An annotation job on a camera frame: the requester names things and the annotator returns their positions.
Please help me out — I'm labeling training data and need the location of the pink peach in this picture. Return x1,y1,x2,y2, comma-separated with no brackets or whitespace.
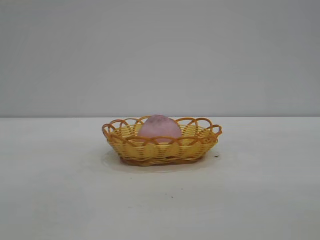
137,113,182,145

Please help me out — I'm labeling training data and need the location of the yellow woven wicker basket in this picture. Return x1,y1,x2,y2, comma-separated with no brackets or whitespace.
101,115,223,167

